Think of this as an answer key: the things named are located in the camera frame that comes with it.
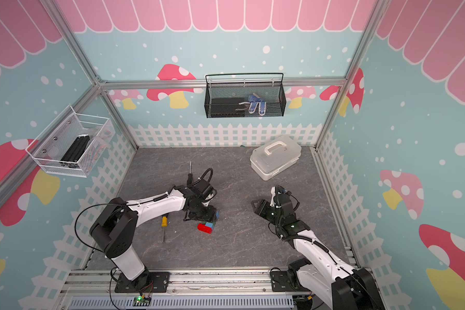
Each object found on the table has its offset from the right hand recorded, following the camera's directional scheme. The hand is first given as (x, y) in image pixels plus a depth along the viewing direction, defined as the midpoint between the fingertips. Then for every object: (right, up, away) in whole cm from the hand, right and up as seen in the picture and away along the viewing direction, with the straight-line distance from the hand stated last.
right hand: (254, 203), depth 84 cm
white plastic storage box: (+12, +21, +18) cm, 30 cm away
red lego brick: (-20, -11, +1) cm, 23 cm away
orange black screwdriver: (-33, +8, +17) cm, 38 cm away
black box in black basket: (-12, +43, +4) cm, 45 cm away
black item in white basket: (-67, +22, -14) cm, 71 cm away
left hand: (-21, -9, +3) cm, 23 cm away
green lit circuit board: (-44, -35, -11) cm, 58 cm away
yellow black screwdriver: (-41, -10, +3) cm, 42 cm away
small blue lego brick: (-20, -10, +2) cm, 22 cm away
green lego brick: (-18, -10, +3) cm, 21 cm away
